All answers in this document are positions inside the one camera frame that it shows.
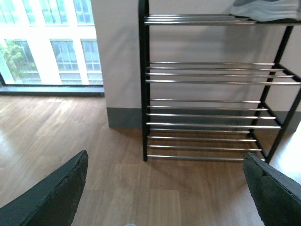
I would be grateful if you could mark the black metal shoe rack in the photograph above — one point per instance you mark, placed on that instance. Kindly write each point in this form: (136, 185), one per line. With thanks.
(213, 86)

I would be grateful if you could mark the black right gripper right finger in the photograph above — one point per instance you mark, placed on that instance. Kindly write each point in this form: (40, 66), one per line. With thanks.
(276, 196)

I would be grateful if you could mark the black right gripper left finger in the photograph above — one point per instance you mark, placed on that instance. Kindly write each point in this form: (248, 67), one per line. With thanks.
(51, 202)

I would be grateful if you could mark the grey knit sneaker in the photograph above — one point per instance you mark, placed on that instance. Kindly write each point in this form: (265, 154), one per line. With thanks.
(267, 10)

